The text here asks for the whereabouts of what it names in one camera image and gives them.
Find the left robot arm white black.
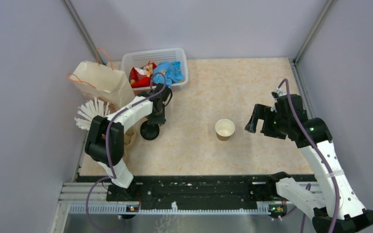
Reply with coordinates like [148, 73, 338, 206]
[85, 83, 173, 201]

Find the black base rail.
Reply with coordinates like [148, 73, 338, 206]
[106, 174, 321, 212]

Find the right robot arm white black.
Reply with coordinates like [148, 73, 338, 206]
[245, 89, 373, 233]

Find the blue cloth toy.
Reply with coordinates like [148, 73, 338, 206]
[152, 61, 185, 87]

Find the brown paper coffee cup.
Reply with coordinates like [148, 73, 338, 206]
[215, 119, 236, 141]

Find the red cloth toy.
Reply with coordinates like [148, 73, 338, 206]
[130, 61, 157, 88]

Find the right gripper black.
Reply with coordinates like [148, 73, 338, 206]
[245, 103, 289, 139]

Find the white wrapped straws bundle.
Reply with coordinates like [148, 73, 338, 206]
[74, 97, 111, 131]

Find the black lid stack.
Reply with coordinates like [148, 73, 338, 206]
[140, 121, 160, 141]

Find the brown pulp cup carrier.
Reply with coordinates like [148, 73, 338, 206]
[122, 126, 138, 164]

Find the beige paper bag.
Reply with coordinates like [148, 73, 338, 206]
[66, 55, 135, 110]

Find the white plastic basket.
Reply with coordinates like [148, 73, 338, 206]
[120, 48, 189, 91]

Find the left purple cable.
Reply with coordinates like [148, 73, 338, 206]
[85, 72, 168, 233]

